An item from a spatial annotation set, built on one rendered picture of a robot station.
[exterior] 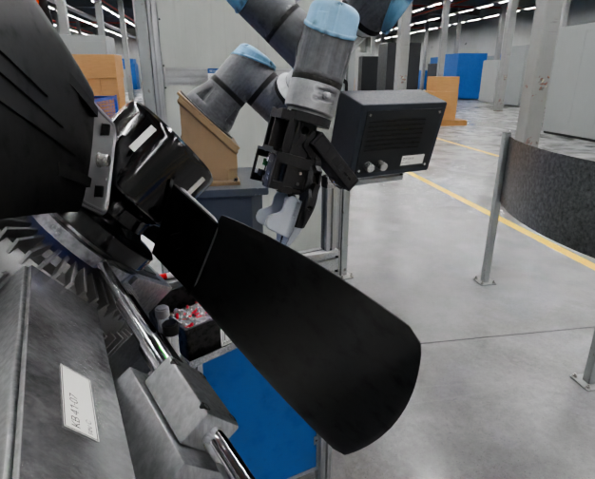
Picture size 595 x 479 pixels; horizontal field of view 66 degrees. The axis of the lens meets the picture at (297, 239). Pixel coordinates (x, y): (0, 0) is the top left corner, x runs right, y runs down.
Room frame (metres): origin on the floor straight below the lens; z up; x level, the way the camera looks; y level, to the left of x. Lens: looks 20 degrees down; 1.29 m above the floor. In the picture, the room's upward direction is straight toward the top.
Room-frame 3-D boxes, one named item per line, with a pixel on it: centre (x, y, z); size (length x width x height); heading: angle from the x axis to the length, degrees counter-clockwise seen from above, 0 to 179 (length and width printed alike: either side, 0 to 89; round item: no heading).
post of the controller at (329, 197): (1.14, -0.08, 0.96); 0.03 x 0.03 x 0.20; 27
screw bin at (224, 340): (0.82, 0.17, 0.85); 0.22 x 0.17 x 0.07; 132
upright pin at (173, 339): (0.48, 0.15, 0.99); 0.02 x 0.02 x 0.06
